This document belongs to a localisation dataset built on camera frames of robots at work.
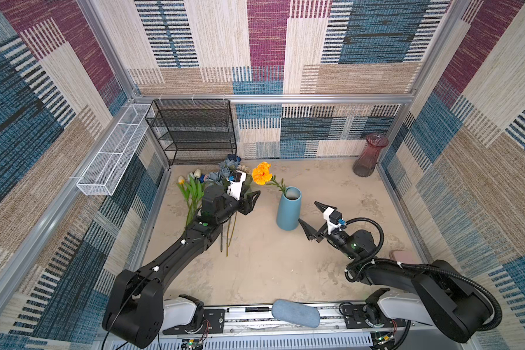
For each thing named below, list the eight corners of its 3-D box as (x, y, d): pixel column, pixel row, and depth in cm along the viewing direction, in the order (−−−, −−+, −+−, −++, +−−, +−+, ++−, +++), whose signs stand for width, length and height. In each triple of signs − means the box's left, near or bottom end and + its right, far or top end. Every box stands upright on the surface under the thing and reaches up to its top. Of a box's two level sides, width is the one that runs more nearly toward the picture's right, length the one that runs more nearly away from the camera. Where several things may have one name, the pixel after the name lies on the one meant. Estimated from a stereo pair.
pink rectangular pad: (392, 263, 88) (395, 260, 85) (388, 252, 91) (391, 249, 88) (415, 263, 88) (418, 260, 85) (410, 252, 90) (413, 249, 88)
